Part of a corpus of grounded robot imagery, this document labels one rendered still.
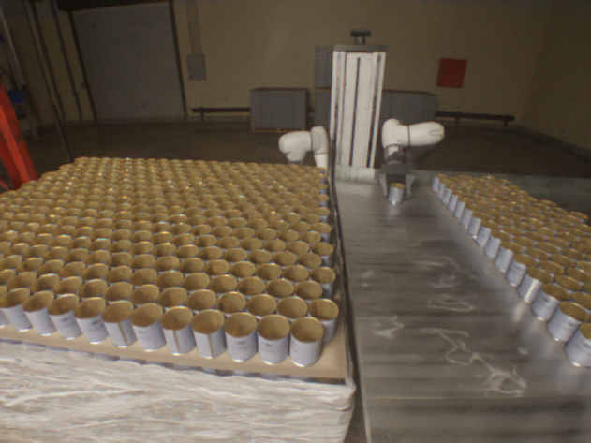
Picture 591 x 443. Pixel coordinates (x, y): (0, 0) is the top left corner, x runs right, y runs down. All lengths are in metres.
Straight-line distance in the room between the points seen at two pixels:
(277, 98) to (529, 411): 7.63
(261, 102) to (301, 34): 2.55
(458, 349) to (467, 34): 9.96
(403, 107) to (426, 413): 7.79
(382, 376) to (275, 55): 9.23
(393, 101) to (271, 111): 3.10
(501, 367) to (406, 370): 0.22
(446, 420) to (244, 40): 9.56
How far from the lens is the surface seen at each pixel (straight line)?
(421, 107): 8.32
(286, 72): 9.52
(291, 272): 0.80
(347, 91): 2.25
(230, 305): 0.74
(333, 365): 0.69
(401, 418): 0.68
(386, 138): 1.52
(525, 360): 0.88
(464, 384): 0.76
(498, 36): 10.86
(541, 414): 0.80
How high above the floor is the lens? 1.66
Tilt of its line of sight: 29 degrees down
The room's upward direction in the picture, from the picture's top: straight up
